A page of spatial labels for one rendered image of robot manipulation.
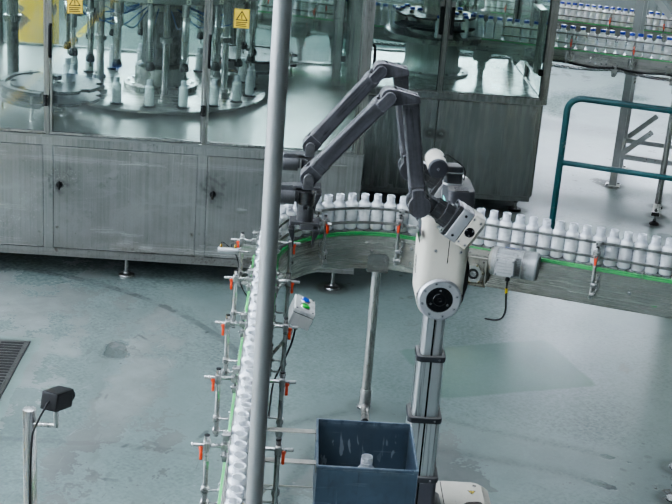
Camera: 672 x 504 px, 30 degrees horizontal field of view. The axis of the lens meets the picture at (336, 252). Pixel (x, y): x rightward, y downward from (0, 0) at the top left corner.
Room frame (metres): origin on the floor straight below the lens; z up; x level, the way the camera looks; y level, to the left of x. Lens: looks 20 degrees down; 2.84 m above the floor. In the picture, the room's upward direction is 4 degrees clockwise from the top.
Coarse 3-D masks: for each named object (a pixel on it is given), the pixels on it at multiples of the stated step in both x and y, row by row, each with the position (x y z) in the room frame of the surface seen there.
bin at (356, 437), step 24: (288, 432) 3.60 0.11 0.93; (312, 432) 3.61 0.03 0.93; (336, 432) 3.67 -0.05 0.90; (360, 432) 3.68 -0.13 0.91; (384, 432) 3.68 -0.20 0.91; (408, 432) 3.68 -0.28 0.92; (336, 456) 3.67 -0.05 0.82; (360, 456) 3.68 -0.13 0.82; (384, 456) 3.68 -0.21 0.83; (408, 456) 3.63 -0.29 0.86; (336, 480) 3.37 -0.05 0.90; (360, 480) 3.37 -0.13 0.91; (384, 480) 3.38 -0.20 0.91; (408, 480) 3.38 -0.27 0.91
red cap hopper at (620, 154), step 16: (640, 0) 10.14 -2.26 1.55; (656, 0) 10.11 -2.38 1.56; (640, 16) 10.13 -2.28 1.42; (640, 32) 10.71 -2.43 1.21; (624, 96) 10.14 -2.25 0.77; (624, 112) 10.13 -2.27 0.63; (624, 128) 10.13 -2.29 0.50; (640, 128) 10.73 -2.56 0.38; (624, 144) 10.71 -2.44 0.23; (640, 144) 10.68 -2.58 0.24; (656, 144) 10.64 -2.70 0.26; (640, 160) 10.09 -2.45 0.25; (656, 160) 10.06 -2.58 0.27
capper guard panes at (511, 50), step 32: (384, 0) 9.11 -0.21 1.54; (416, 0) 9.12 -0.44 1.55; (480, 0) 9.13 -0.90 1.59; (512, 0) 9.14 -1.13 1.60; (544, 0) 9.15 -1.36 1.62; (384, 32) 9.11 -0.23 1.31; (416, 32) 9.12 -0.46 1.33; (480, 32) 9.13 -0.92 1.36; (512, 32) 9.14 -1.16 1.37; (544, 32) 9.15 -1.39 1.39; (416, 64) 9.12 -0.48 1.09; (448, 64) 9.13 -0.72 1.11; (480, 64) 9.14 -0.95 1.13; (512, 64) 9.14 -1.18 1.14
